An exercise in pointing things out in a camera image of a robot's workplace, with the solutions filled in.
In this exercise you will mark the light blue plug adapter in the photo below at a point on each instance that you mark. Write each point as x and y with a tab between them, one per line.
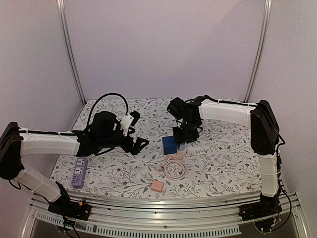
181	147

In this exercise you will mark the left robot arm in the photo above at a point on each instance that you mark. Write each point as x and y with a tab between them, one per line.
103	134

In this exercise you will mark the floral table cloth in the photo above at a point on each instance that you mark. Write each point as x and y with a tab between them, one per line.
197	149

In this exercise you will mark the purple power strip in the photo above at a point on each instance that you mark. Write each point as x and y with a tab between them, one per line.
79	172

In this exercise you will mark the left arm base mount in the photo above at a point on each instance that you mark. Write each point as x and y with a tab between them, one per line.
73	209

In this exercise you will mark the pink plug adapter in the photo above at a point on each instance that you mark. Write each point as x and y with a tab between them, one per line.
157	186

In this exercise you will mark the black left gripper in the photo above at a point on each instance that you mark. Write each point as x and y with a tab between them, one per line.
135	149

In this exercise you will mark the pink round power strip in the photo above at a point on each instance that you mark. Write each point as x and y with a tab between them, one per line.
178	155

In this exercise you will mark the aluminium frame post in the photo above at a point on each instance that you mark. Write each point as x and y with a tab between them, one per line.
69	50
260	50

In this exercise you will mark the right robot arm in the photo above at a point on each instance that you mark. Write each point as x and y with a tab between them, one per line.
258	118

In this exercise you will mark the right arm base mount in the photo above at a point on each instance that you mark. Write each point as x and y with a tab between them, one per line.
265	207

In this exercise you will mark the blue cube socket adapter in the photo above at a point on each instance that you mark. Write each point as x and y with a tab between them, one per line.
169	145

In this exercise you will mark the left aluminium frame post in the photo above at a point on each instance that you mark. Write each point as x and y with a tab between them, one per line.
69	50

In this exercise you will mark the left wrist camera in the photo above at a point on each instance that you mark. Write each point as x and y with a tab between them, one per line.
125	123

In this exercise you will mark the right aluminium frame post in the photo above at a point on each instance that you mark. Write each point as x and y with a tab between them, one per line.
260	50

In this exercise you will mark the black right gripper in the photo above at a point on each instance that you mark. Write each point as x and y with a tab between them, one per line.
185	134

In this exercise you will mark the aluminium front rail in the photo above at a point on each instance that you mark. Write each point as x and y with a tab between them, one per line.
212	217

